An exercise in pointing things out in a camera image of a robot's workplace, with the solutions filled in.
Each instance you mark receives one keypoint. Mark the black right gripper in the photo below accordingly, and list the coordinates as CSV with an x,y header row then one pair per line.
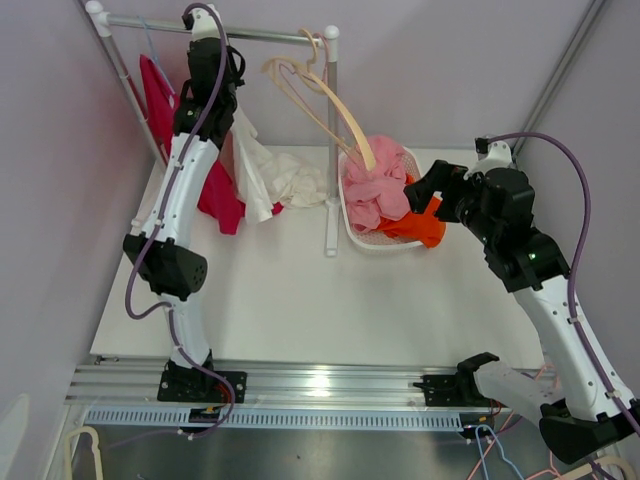
x,y
419,193

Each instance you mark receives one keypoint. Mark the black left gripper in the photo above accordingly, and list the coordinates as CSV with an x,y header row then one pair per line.
x,y
231,63

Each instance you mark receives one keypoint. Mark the orange t shirt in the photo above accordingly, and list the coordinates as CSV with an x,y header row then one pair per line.
x,y
415,227

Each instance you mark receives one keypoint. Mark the pink t shirt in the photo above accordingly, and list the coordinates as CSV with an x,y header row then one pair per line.
x,y
371,196

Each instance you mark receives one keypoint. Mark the pink wire hanger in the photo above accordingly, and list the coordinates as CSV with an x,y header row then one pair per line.
x,y
321,48

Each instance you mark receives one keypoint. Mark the white t shirt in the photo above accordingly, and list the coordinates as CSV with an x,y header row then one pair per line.
x,y
264,178

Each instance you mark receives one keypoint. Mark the magenta t shirt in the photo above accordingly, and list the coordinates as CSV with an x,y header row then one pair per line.
x,y
233,186

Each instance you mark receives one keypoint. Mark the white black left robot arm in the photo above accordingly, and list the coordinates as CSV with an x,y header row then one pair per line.
x,y
161,253

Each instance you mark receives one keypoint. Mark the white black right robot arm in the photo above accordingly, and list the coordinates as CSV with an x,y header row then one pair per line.
x,y
586,413

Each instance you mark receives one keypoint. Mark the pink hanger on floor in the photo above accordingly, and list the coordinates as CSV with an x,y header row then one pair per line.
x,y
524,446

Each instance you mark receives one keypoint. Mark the cream hanger on floor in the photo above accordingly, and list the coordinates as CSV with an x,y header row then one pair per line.
x,y
608,465

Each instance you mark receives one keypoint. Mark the white perforated plastic basket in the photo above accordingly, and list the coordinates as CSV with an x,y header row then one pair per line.
x,y
371,242

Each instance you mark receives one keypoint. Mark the silver clothes rack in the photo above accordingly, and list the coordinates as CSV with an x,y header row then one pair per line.
x,y
178,192

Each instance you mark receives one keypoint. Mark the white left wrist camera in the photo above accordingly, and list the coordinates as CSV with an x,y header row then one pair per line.
x,y
201,24

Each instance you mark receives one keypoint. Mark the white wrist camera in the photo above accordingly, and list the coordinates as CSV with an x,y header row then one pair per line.
x,y
201,24
491,155

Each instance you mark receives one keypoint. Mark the blue wire hanger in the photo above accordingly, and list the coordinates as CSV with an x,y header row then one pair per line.
x,y
154,56

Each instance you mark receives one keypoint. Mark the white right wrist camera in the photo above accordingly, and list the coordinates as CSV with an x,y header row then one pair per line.
x,y
491,155

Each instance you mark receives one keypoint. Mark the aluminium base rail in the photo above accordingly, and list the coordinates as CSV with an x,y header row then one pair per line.
x,y
282,396

